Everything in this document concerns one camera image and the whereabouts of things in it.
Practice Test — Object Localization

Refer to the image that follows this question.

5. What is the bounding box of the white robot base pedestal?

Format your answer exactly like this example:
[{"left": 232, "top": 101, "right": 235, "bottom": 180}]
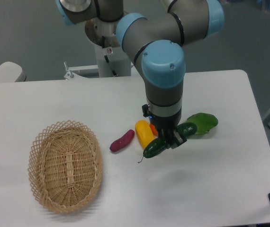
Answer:
[{"left": 63, "top": 16, "right": 134, "bottom": 79}]

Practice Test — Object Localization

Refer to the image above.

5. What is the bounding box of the woven wicker basket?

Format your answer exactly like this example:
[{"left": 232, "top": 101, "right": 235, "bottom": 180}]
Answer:
[{"left": 28, "top": 120, "right": 103, "bottom": 213}]

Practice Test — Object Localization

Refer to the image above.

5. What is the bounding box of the orange carrot piece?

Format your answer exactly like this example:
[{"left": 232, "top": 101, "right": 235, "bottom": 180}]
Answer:
[{"left": 149, "top": 123, "right": 158, "bottom": 137}]

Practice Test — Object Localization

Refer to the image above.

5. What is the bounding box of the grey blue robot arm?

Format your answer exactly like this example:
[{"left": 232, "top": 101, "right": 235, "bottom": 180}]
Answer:
[{"left": 56, "top": 0, "right": 225, "bottom": 148}]

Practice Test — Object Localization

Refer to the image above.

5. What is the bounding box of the green lettuce leaf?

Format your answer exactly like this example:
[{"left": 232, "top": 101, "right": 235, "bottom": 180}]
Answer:
[{"left": 185, "top": 113, "right": 218, "bottom": 135}]

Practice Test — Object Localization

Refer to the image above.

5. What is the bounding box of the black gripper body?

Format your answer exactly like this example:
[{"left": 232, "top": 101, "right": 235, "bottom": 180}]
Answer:
[{"left": 142, "top": 104, "right": 182, "bottom": 135}]

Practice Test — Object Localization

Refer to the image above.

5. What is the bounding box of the purple sweet potato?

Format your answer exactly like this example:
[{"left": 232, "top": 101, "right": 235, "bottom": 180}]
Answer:
[{"left": 109, "top": 129, "right": 135, "bottom": 153}]

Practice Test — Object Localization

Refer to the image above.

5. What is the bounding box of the dark green cucumber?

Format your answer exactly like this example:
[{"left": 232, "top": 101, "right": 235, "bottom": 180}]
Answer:
[{"left": 138, "top": 122, "right": 197, "bottom": 163}]

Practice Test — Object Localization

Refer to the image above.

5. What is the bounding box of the black cable on pedestal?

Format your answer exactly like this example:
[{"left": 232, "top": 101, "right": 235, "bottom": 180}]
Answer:
[{"left": 101, "top": 35, "right": 120, "bottom": 77}]

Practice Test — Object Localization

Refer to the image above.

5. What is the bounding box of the yellow bell pepper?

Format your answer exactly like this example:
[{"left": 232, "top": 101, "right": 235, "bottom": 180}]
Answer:
[{"left": 135, "top": 120, "right": 155, "bottom": 149}]

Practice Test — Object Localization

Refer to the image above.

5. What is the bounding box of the white chair armrest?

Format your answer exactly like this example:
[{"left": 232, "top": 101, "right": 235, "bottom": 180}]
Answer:
[{"left": 0, "top": 61, "right": 27, "bottom": 83}]

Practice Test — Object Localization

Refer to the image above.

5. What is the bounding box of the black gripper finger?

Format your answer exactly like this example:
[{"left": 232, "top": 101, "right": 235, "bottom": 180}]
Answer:
[
  {"left": 159, "top": 134, "right": 168, "bottom": 149},
  {"left": 169, "top": 130, "right": 187, "bottom": 149}
]

